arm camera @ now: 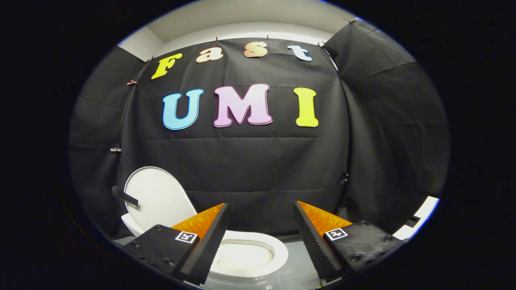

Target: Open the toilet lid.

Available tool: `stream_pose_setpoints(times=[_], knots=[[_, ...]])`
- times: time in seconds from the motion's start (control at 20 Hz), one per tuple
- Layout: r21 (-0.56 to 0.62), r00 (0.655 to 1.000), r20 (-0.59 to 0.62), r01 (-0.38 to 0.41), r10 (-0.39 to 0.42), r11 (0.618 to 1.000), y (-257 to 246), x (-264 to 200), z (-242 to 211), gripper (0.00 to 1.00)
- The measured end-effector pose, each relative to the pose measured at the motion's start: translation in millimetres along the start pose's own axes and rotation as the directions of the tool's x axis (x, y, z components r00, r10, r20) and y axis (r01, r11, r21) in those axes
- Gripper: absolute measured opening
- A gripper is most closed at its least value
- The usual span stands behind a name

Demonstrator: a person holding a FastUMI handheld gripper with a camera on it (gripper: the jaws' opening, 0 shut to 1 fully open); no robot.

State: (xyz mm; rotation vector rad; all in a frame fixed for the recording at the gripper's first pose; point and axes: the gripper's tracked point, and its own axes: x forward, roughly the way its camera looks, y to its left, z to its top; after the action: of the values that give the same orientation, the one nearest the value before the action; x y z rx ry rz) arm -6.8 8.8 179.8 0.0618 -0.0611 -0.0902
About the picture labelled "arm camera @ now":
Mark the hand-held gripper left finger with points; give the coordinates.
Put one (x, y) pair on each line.
(209, 241)

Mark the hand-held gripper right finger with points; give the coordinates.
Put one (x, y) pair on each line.
(312, 241)

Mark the white toilet lid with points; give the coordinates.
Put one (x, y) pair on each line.
(157, 197)

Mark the white toilet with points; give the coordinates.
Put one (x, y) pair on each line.
(258, 237)

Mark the black backdrop cloth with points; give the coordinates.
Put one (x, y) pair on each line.
(262, 161)

